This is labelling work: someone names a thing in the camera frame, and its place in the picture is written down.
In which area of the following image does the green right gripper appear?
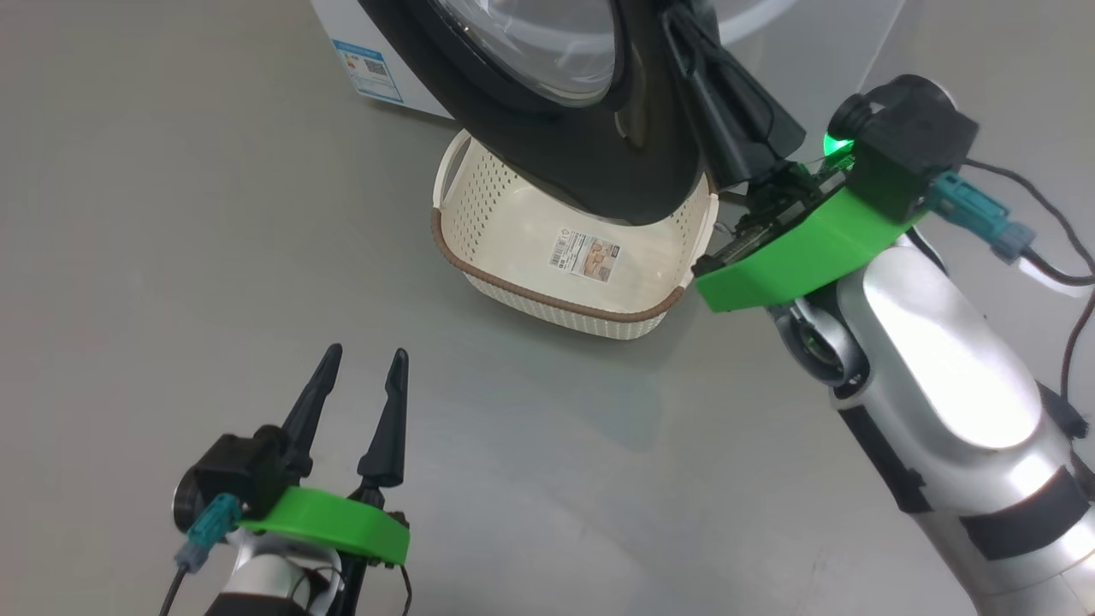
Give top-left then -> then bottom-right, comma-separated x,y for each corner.
663,4 -> 929,313

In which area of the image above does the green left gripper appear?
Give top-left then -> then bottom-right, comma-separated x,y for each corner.
240,344 -> 410,567

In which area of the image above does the washing machine door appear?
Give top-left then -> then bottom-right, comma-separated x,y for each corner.
358,0 -> 715,226

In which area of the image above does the printed basket label sticker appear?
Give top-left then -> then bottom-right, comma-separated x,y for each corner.
547,228 -> 621,283

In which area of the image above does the cream perforated laundry basket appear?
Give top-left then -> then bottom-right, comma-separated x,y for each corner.
430,128 -> 719,341

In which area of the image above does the blue energy label sticker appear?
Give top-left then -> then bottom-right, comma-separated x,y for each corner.
332,38 -> 405,105

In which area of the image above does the left camera cable teal plug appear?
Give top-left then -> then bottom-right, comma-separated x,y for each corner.
158,494 -> 242,616

